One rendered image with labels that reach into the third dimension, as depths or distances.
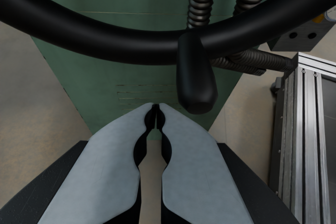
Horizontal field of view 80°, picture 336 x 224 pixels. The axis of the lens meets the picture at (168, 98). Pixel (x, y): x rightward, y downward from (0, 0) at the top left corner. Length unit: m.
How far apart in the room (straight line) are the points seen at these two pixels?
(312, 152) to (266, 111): 0.35
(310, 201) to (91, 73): 0.65
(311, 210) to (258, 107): 0.50
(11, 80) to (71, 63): 0.74
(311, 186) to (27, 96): 1.11
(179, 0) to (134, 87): 0.25
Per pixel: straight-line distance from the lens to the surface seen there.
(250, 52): 0.29
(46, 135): 0.96
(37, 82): 1.13
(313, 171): 0.74
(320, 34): 0.45
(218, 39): 0.16
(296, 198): 0.69
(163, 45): 0.16
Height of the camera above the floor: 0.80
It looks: 57 degrees down
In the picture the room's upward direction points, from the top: 8 degrees clockwise
